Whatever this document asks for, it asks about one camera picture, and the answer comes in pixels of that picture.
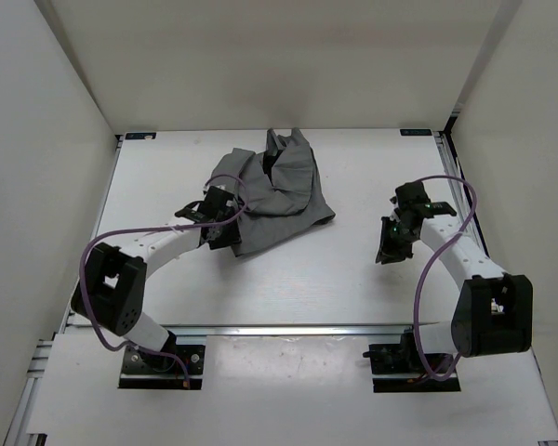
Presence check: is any blue corner label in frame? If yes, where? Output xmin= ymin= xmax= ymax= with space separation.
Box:
xmin=400 ymin=128 xmax=432 ymax=137
xmin=125 ymin=132 xmax=156 ymax=140

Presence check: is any aluminium frame rail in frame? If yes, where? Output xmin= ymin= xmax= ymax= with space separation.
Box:
xmin=2 ymin=134 xmax=125 ymax=446
xmin=434 ymin=131 xmax=489 ymax=256

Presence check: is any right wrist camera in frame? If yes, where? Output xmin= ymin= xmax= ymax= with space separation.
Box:
xmin=418 ymin=202 xmax=457 ymax=218

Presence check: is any right aluminium frame rail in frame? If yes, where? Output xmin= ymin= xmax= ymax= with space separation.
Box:
xmin=434 ymin=131 xmax=489 ymax=256

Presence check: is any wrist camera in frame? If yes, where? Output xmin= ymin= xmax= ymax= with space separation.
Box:
xmin=418 ymin=202 xmax=457 ymax=218
xmin=174 ymin=201 xmax=211 ymax=224

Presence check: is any left aluminium frame rail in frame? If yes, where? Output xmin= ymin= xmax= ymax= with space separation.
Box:
xmin=2 ymin=134 xmax=125 ymax=446

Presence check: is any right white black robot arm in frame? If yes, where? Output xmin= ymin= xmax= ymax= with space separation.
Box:
xmin=376 ymin=180 xmax=533 ymax=372

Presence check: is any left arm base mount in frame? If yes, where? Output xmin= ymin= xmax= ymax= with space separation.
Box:
xmin=118 ymin=344 xmax=206 ymax=390

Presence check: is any right blue corner label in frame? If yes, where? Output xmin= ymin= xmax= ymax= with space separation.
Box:
xmin=400 ymin=128 xmax=432 ymax=137

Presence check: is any grey pleated skirt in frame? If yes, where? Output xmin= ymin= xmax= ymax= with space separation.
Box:
xmin=211 ymin=128 xmax=336 ymax=257

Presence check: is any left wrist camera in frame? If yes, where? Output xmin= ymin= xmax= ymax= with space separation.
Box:
xmin=174 ymin=201 xmax=211 ymax=224

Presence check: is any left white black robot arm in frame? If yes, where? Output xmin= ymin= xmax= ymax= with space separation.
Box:
xmin=71 ymin=186 xmax=246 ymax=372

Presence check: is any left blue corner label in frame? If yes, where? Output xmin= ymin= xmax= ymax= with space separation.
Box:
xmin=125 ymin=132 xmax=156 ymax=140

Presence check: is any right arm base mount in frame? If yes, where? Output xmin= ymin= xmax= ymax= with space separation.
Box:
xmin=363 ymin=333 xmax=461 ymax=394

